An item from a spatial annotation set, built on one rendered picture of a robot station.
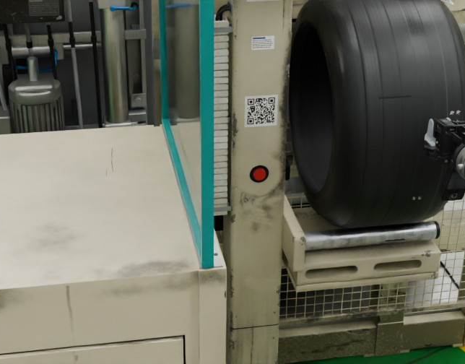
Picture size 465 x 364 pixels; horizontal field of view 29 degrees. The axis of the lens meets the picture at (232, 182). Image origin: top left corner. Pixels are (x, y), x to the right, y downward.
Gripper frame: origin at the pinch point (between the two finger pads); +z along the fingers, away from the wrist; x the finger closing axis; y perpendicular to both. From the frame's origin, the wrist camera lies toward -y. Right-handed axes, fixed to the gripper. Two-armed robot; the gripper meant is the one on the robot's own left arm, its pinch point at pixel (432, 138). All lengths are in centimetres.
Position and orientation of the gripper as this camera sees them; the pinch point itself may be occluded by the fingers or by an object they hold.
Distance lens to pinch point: 194.4
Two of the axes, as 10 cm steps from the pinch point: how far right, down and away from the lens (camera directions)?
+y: -0.1, -9.3, -3.6
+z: -1.8, -3.5, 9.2
